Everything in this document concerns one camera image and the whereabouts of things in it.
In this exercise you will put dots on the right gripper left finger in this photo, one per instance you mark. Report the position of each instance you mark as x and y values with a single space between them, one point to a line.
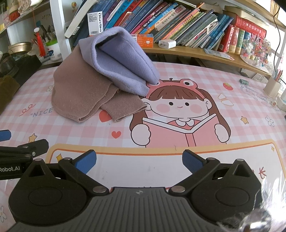
77 170

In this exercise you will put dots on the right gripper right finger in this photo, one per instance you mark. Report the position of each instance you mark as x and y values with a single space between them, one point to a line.
201 169

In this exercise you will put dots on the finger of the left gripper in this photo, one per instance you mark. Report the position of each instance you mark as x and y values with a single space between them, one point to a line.
5 135
26 151

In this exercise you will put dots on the pink and purple knit sweater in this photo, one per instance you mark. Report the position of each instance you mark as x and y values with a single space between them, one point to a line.
108 71

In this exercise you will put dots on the brown fabric bundle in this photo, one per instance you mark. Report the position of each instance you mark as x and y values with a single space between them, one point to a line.
8 87

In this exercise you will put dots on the pink cartoon checkered table mat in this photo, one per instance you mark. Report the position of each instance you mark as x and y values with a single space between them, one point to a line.
146 150

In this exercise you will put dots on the brass bowl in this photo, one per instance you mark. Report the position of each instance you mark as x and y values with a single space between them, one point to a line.
20 48

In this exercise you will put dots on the red tassel ornament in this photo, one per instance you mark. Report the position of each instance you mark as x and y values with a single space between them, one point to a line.
39 42

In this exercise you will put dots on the green eraser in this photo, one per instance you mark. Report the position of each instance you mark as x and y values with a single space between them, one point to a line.
244 82

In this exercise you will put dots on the beige pen holder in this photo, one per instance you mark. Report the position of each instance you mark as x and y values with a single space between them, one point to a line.
272 88

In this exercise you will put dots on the wooden bookshelf board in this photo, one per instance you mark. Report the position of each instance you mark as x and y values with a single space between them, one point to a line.
201 54

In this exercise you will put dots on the blue white pamphlet on shelf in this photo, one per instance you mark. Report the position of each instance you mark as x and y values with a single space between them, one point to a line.
218 54

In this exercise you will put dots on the red dictionary books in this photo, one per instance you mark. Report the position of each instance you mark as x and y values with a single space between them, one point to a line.
237 30

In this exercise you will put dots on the white charger block on shelf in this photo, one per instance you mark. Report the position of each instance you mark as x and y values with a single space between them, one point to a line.
167 43

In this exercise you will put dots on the colourful decorated ornament tray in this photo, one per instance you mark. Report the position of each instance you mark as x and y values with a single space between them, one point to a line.
256 50

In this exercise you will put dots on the orange toothpaste box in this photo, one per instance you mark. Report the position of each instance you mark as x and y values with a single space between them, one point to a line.
144 40

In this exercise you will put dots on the row of colourful books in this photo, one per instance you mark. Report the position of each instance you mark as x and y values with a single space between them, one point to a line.
189 26

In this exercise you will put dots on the white and orange Obrite box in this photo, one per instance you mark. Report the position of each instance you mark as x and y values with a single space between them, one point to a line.
95 23

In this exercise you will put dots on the white shelf post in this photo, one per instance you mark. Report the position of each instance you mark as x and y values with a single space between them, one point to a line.
58 18

